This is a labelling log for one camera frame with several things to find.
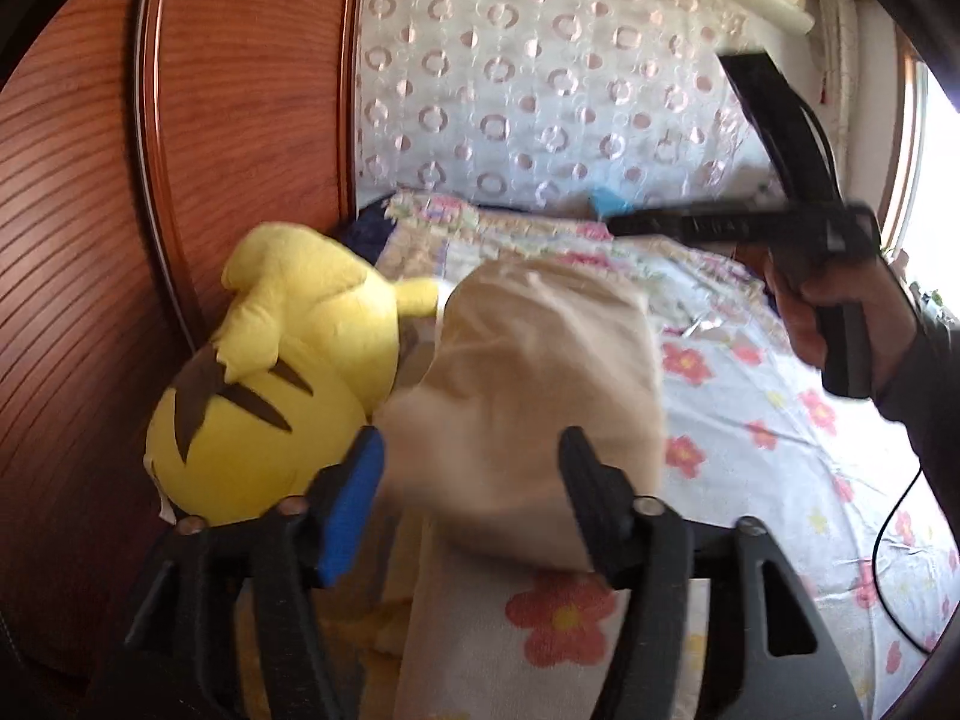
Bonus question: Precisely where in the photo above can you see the person's right hand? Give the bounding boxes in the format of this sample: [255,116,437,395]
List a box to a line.
[763,261,920,401]

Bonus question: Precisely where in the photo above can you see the beige window curtain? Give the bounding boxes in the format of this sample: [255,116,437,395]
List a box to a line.
[817,0,860,203]

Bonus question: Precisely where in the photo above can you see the floral bed quilt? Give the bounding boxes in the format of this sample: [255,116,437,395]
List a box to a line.
[334,199,395,263]

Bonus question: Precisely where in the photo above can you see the sheer circle-patterned curtain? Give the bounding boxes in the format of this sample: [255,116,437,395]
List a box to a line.
[356,0,781,215]

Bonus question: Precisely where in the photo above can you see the blue plastic pack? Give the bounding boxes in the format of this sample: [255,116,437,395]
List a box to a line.
[589,187,638,222]

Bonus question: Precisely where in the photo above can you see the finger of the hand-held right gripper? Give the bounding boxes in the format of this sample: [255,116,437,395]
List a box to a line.
[606,206,796,242]
[718,51,837,203]

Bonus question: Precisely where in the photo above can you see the pink floral blanket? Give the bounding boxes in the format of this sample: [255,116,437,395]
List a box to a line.
[371,191,773,301]

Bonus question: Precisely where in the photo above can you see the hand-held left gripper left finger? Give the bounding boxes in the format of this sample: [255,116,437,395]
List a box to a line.
[112,426,387,720]

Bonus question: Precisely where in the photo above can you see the white flowered bedsheet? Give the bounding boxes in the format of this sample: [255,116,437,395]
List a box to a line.
[247,247,960,720]

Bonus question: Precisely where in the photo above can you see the beige t-shirt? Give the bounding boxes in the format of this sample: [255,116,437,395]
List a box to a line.
[375,259,668,575]

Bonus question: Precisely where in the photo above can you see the person's right forearm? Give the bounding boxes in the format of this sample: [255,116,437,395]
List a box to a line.
[874,300,960,526]

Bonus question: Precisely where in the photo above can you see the window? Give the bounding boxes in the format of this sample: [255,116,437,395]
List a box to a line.
[877,37,960,271]

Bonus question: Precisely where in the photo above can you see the black cable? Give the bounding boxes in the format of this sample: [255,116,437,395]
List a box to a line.
[870,461,931,653]

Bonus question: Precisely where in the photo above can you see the wooden slatted wardrobe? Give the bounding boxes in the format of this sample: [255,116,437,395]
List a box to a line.
[0,0,368,691]

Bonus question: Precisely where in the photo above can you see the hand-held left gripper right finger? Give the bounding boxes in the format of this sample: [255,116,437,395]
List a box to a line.
[559,426,863,720]

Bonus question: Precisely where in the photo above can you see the yellow plush toy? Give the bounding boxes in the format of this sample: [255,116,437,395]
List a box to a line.
[146,221,443,530]

